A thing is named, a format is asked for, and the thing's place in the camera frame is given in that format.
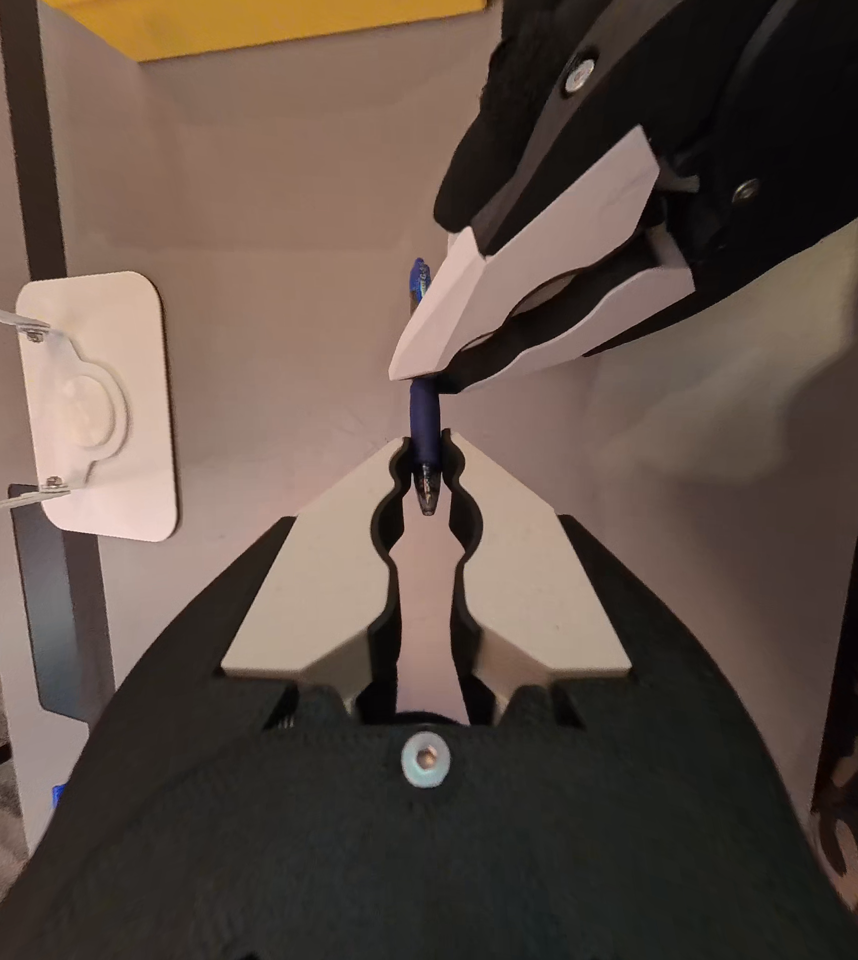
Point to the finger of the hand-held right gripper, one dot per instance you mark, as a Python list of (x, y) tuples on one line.
[(534, 255), (594, 315)]

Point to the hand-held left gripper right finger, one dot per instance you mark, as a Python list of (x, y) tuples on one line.
[(549, 600)]

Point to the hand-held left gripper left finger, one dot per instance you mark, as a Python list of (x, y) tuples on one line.
[(302, 600)]

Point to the blue pen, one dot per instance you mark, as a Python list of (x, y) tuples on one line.
[(426, 435)]

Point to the yellow plastic bin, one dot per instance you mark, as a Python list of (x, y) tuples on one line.
[(249, 23)]

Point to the person's right hand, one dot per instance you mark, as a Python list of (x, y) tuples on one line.
[(511, 90)]

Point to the white board stand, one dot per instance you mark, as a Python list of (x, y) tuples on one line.
[(99, 405)]

